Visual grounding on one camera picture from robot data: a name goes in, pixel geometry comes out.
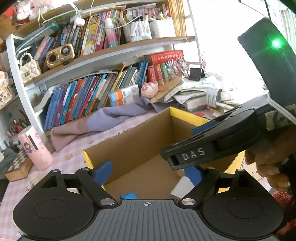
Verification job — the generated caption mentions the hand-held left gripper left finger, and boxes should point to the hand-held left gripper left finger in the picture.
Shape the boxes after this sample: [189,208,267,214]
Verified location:
[32,160,118,208]

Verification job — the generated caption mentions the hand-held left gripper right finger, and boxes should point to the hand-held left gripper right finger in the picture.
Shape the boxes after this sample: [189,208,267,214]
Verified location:
[181,166,256,207]

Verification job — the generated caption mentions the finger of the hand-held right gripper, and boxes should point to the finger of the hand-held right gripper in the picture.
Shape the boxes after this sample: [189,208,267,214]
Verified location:
[192,100,271,137]
[160,131,220,171]

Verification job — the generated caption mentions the large white charger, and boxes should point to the large white charger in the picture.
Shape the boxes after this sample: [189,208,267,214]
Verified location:
[170,176,195,198]

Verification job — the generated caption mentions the clear labelled plastic bottle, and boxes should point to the clear labelled plastic bottle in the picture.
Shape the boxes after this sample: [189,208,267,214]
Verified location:
[206,87,223,108]

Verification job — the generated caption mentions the yellow cardboard box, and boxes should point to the yellow cardboard box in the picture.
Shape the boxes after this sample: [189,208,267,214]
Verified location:
[83,107,245,202]

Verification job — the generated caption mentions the pink cartoon cylinder container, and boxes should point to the pink cartoon cylinder container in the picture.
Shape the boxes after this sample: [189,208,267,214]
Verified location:
[18,126,53,171]

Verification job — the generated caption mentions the person's right hand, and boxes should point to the person's right hand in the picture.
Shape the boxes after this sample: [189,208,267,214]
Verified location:
[245,126,296,193]

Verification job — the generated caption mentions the pink checked tablecloth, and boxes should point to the pink checked tablecloth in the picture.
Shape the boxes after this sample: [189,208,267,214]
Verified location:
[0,109,273,241]

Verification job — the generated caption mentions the mauve and lavender cloth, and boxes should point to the mauve and lavender cloth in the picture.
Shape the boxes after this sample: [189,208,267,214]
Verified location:
[50,97,178,152]

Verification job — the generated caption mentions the small pink pig toy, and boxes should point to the small pink pig toy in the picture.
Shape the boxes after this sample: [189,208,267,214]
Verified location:
[141,81,159,99]

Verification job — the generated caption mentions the orange and white carton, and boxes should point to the orange and white carton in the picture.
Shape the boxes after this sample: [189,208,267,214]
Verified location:
[109,85,140,100]
[110,95,141,106]

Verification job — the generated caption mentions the row of colourful books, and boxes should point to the row of colourful books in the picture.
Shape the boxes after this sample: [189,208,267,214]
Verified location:
[43,52,185,131]
[35,6,192,63]

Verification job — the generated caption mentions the wooden chess box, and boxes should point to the wooden chess box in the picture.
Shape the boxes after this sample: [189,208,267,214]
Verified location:
[5,147,33,182]

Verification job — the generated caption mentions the person's red knitted clothing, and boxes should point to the person's red knitted clothing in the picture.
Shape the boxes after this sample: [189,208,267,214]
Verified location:
[273,191,296,241]

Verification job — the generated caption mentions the dark grey cloth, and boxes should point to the dark grey cloth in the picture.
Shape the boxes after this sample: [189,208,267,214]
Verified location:
[0,148,16,179]

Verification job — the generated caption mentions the holder of pens and brushes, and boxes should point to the holder of pens and brushes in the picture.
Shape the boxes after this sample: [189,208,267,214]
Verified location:
[6,109,29,139]

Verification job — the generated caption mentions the white storage box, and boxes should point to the white storage box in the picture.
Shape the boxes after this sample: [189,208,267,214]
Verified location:
[149,20,176,39]

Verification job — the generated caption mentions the holder of marker pens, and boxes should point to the holder of marker pens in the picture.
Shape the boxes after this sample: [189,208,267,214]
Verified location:
[122,16,152,42]

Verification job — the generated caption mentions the gold retro radio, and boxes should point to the gold retro radio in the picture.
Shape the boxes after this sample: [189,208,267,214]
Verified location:
[46,44,75,69]

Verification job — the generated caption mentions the white quilted pearl purse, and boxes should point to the white quilted pearl purse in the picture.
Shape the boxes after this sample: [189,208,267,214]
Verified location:
[18,53,41,81]

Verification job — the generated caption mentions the teal flat case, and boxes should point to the teal flat case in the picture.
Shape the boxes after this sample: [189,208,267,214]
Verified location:
[15,23,59,52]

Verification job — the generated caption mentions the pink and white plush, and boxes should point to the pink and white plush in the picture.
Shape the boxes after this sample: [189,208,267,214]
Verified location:
[16,0,52,20]

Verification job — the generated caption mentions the white metal bookshelf frame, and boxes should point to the white metal bookshelf frame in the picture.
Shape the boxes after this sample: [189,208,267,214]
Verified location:
[6,0,201,139]

